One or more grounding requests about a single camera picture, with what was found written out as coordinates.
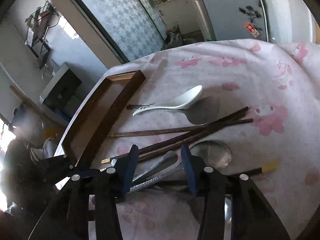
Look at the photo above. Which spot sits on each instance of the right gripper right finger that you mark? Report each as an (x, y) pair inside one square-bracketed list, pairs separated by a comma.
[(204, 181)]

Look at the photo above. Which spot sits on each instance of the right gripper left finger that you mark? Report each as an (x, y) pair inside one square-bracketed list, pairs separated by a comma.
[(115, 182)]

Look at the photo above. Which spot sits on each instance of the metal utensil handle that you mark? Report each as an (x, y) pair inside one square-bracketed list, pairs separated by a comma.
[(147, 177)]

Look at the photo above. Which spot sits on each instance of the metal spoon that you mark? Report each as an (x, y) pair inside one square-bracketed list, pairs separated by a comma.
[(215, 154)]

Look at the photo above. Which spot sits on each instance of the white ceramic spoon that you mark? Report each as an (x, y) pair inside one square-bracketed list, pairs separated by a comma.
[(183, 101)]

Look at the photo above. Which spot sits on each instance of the white kitchen cabinet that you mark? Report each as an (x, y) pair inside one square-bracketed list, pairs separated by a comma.
[(181, 12)]

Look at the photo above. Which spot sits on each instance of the dark wooden chopstick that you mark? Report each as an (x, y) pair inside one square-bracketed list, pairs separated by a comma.
[(200, 132), (190, 141), (177, 130)]

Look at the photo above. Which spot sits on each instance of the brown wooden tray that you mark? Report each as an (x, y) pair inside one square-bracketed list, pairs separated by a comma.
[(97, 114)]

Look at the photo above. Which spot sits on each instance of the black white cabinet box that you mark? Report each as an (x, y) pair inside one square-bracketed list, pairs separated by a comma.
[(60, 90)]

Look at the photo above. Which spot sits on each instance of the pink floral tablecloth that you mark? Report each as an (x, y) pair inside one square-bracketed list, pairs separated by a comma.
[(280, 83)]

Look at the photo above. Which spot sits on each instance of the patterned sliding door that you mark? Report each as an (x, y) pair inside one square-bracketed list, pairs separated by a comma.
[(133, 28)]

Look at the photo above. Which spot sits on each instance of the silver refrigerator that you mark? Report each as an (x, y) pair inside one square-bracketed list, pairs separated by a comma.
[(275, 21)]

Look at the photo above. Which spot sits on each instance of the wire rack shelf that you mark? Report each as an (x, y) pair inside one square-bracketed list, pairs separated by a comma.
[(38, 25)]

